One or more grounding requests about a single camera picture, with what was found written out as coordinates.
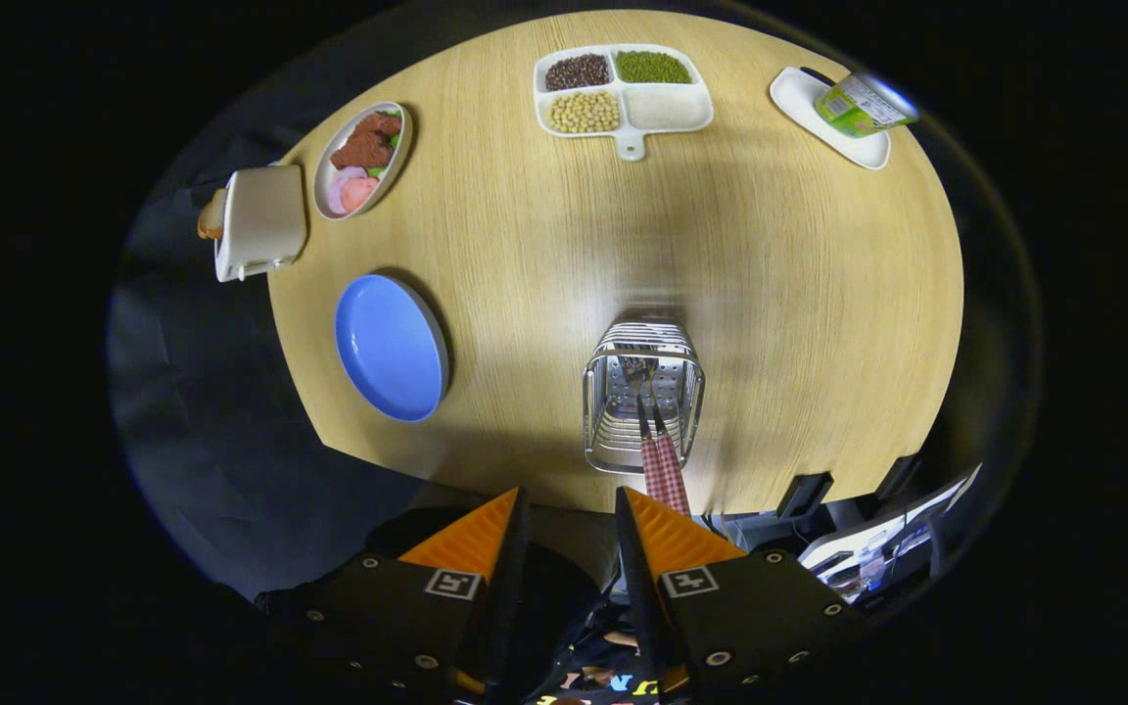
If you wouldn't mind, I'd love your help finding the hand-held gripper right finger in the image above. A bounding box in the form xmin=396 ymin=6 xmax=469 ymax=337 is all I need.
xmin=615 ymin=487 xmax=869 ymax=701

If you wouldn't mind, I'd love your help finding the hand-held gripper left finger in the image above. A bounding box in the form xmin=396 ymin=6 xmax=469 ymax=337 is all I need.
xmin=256 ymin=487 xmax=533 ymax=704

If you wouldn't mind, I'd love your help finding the spoon with red checkered handle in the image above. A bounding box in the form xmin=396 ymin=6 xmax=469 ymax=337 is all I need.
xmin=647 ymin=387 xmax=693 ymax=518

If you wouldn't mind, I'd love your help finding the fork with red checkered handle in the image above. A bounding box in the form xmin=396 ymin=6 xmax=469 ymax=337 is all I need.
xmin=619 ymin=354 xmax=673 ymax=510

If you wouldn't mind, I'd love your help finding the metal cutlery basket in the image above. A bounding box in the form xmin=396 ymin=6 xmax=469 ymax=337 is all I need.
xmin=582 ymin=319 xmax=707 ymax=477

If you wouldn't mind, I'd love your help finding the black table clamp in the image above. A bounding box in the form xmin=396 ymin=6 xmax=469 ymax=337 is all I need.
xmin=776 ymin=472 xmax=835 ymax=520
xmin=874 ymin=452 xmax=923 ymax=502

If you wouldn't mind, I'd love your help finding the blue plate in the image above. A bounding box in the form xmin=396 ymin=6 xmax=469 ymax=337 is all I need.
xmin=334 ymin=273 xmax=450 ymax=424

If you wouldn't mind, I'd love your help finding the salmon pink ham slice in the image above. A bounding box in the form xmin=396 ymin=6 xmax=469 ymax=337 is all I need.
xmin=340 ymin=175 xmax=382 ymax=215

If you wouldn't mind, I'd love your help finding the white oval plate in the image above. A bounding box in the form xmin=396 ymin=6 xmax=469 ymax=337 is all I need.
xmin=313 ymin=101 xmax=415 ymax=221

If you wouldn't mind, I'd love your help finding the pale pink ham slice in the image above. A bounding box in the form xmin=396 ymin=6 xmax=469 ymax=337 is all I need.
xmin=326 ymin=165 xmax=369 ymax=216

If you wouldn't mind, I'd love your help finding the green lettuce leaf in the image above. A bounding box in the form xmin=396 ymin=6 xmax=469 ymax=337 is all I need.
xmin=366 ymin=132 xmax=402 ymax=179

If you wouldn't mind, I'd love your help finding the white toaster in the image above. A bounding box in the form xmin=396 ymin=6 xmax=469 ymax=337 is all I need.
xmin=214 ymin=164 xmax=309 ymax=284

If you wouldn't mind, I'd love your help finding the brown meat slice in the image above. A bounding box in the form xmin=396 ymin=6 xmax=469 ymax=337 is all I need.
xmin=330 ymin=111 xmax=404 ymax=171

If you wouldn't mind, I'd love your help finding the toasted bread slice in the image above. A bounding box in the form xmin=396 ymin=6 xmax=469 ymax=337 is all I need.
xmin=197 ymin=188 xmax=229 ymax=242

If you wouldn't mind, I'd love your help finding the pile of yellow soybeans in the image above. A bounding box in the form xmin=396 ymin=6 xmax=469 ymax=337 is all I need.
xmin=548 ymin=90 xmax=621 ymax=135

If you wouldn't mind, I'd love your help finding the white divided tray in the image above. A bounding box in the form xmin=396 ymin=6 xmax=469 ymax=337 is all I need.
xmin=533 ymin=43 xmax=716 ymax=163

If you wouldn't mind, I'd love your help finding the small white rectangular dish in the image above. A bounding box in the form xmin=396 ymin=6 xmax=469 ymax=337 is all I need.
xmin=769 ymin=66 xmax=892 ymax=171

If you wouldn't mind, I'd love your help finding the pile of brown beans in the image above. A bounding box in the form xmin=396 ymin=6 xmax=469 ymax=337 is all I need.
xmin=544 ymin=53 xmax=612 ymax=93

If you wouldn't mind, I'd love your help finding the pile of green beans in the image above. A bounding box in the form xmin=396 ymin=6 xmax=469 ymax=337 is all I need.
xmin=615 ymin=50 xmax=693 ymax=85

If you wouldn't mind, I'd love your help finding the green metal can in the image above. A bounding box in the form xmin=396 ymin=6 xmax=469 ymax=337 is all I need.
xmin=813 ymin=71 xmax=920 ymax=139

